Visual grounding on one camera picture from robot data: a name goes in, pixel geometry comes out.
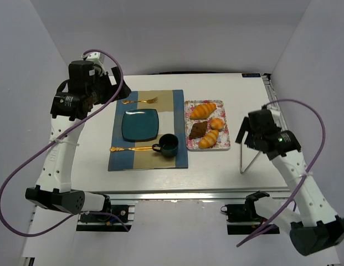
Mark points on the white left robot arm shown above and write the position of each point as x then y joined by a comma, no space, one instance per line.
53,189

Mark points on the gold fork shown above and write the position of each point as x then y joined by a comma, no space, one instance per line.
149,101

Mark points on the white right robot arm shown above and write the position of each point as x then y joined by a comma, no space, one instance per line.
316,226

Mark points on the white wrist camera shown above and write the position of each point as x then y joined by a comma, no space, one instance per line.
276,114
95,57

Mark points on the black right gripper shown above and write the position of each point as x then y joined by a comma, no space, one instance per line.
250,133

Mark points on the large striped croissant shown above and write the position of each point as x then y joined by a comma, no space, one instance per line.
203,111

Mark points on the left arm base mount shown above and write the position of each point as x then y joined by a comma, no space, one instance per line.
122,220

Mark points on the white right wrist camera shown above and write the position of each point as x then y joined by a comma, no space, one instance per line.
276,114

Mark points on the round bread bun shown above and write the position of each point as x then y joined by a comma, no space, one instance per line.
217,124

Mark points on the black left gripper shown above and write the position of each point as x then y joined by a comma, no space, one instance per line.
111,86

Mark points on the aluminium table rail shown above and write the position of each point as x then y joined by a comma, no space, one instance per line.
272,97

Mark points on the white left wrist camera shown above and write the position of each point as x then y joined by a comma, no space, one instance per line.
95,57

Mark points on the chocolate croissant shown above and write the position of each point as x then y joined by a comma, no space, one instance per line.
198,130

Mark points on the dark teal mug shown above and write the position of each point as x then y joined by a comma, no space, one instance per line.
167,146

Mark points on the small striped bread roll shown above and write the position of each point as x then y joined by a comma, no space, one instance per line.
209,139

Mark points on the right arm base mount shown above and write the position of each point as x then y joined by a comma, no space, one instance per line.
238,221

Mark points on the floral serving tray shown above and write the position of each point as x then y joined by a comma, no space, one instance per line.
223,141

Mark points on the teal square plate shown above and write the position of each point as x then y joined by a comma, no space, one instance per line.
140,125

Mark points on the blue and beige placemat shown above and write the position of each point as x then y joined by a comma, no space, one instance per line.
170,109

